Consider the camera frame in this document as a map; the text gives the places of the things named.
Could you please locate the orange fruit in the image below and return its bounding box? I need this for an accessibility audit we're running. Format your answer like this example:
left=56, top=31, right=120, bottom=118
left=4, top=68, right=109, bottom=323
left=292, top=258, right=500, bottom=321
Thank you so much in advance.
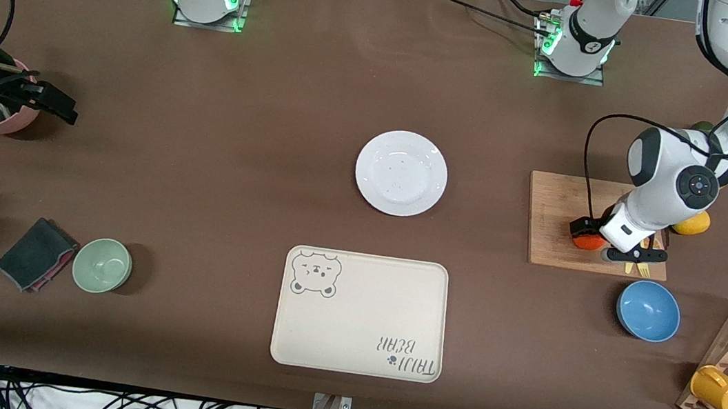
left=572, top=230, right=609, bottom=254

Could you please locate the white round plate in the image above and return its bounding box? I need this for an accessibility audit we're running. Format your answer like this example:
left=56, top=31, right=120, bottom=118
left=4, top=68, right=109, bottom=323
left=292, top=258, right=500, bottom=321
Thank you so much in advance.
left=350, top=125, right=454, bottom=222

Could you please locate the yellow plastic fork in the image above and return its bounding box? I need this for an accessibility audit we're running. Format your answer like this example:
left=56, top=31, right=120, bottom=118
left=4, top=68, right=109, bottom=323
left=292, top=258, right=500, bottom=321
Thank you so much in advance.
left=633, top=239, right=656, bottom=279

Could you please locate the bamboo cutting board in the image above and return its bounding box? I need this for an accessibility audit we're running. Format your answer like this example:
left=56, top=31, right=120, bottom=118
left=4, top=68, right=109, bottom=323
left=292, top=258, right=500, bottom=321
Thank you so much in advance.
left=520, top=170, right=678, bottom=282

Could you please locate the blue bowl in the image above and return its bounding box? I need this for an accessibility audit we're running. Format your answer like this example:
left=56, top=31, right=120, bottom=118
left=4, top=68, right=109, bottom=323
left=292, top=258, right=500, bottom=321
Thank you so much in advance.
left=612, top=277, right=685, bottom=346

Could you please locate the yellow lemon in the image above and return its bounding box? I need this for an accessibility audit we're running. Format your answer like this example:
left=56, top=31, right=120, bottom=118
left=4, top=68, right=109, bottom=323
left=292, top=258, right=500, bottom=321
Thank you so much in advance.
left=671, top=207, right=712, bottom=239

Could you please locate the dark grey cloth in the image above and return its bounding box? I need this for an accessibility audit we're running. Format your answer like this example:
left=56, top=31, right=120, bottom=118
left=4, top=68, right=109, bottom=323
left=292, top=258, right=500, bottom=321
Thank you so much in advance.
left=0, top=212, right=83, bottom=299

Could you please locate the yellow mug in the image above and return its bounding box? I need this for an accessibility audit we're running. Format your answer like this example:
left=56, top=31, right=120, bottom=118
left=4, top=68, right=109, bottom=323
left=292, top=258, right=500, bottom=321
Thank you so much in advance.
left=687, top=363, right=728, bottom=409

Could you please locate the pink cloth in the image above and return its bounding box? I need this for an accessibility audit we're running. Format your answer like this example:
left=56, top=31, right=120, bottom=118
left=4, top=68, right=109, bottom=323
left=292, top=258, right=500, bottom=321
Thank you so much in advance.
left=30, top=241, right=80, bottom=299

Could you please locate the pale green bowl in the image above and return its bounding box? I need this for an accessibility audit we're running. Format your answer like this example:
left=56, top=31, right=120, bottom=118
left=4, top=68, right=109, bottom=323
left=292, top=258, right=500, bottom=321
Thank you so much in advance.
left=69, top=234, right=137, bottom=299

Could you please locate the cream tray with bear print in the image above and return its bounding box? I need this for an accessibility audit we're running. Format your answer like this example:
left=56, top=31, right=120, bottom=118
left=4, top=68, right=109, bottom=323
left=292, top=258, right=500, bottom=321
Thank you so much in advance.
left=267, top=243, right=455, bottom=386

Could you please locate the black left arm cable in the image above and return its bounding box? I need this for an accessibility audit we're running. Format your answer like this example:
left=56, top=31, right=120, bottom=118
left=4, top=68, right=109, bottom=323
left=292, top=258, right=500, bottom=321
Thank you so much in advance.
left=575, top=49, right=728, bottom=239

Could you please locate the black base cable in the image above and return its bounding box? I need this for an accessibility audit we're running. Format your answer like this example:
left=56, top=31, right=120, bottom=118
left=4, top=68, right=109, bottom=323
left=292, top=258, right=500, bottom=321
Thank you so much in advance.
left=426, top=0, right=546, bottom=34

